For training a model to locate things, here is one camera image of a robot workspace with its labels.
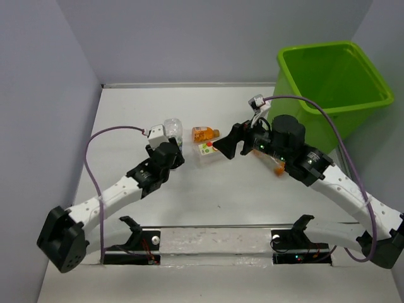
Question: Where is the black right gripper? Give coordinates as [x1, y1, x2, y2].
[213, 111, 290, 162]

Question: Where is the clear bottle apple label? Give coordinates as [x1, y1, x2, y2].
[195, 141, 226, 168]

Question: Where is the clear bottle blue white label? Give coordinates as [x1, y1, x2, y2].
[163, 118, 183, 150]

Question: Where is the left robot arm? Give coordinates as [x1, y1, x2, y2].
[37, 138, 184, 273]

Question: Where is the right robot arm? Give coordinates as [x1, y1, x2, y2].
[213, 115, 403, 269]

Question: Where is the green plastic bin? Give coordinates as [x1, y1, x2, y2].
[267, 41, 394, 153]

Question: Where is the short orange juice bottle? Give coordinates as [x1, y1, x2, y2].
[192, 127, 220, 143]

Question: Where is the long orange drink bottle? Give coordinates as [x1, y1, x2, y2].
[252, 150, 285, 177]

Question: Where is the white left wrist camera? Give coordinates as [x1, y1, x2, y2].
[148, 124, 169, 150]

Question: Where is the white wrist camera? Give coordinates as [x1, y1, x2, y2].
[248, 95, 271, 127]
[148, 124, 169, 150]

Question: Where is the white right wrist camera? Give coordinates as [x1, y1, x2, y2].
[248, 95, 271, 127]

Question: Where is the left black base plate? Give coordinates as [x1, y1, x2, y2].
[104, 229, 161, 266]

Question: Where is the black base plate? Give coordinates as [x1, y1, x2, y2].
[104, 229, 161, 266]
[270, 229, 332, 265]

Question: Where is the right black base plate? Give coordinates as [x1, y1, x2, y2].
[270, 229, 332, 265]

